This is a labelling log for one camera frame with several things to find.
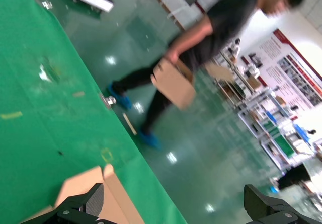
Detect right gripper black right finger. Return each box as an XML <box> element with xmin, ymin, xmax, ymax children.
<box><xmin>243</xmin><ymin>183</ymin><xmax>322</xmax><ymax>224</ymax></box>

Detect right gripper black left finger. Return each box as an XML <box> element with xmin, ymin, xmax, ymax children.
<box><xmin>27</xmin><ymin>183</ymin><xmax>109</xmax><ymax>224</ymax></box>

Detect cardboard box with round hole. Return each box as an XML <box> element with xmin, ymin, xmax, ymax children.
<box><xmin>20</xmin><ymin>163</ymin><xmax>145</xmax><ymax>224</ymax></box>

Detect carried cardboard box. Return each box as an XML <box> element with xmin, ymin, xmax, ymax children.
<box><xmin>150</xmin><ymin>57</ymin><xmax>197</xmax><ymax>111</ymax></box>

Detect cardboard box on rack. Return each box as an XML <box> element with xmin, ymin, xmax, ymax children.
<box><xmin>205</xmin><ymin>63</ymin><xmax>236</xmax><ymax>82</ymax></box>

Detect white rack with green panel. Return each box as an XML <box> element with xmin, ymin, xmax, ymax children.
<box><xmin>237</xmin><ymin>89</ymin><xmax>297</xmax><ymax>160</ymax></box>

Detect white rack with blue tray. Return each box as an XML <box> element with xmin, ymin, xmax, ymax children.
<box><xmin>276</xmin><ymin>122</ymin><xmax>322</xmax><ymax>171</ymax></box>

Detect tan wooden strip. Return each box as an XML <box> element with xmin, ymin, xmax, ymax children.
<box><xmin>122</xmin><ymin>113</ymin><xmax>138</xmax><ymax>136</ymax></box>

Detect green table cloth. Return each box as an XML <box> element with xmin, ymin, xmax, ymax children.
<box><xmin>0</xmin><ymin>0</ymin><xmax>188</xmax><ymax>224</ymax></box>

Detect metal rack with cardboard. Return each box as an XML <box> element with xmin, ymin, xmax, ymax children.
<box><xmin>215</xmin><ymin>49</ymin><xmax>268</xmax><ymax>107</ymax></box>

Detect person in dark shirt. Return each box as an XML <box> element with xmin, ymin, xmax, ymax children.
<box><xmin>108</xmin><ymin>0</ymin><xmax>308</xmax><ymax>150</ymax></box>

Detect wall poster with photo row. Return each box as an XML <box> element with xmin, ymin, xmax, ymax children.
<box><xmin>258</xmin><ymin>28</ymin><xmax>322</xmax><ymax>109</ymax></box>

